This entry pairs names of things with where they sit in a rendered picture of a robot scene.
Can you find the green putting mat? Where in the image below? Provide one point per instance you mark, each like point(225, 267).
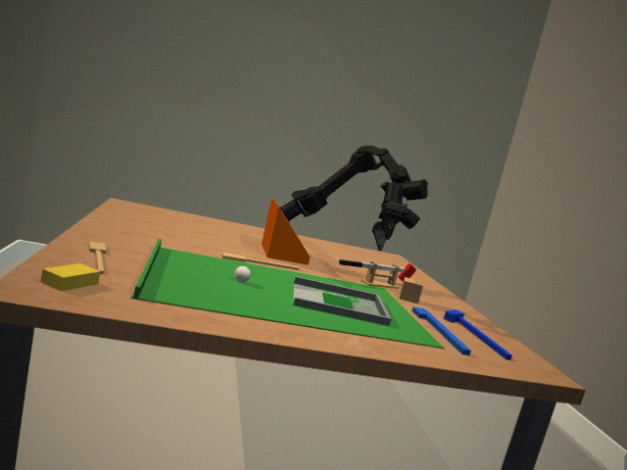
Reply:
point(206, 283)

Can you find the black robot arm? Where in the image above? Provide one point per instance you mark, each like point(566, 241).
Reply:
point(313, 199)

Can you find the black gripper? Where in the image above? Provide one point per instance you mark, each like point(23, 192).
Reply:
point(393, 211)

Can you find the white golf ball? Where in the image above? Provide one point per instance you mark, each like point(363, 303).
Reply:
point(242, 273)

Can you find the yellow rectangular block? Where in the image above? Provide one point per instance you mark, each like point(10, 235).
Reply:
point(70, 277)

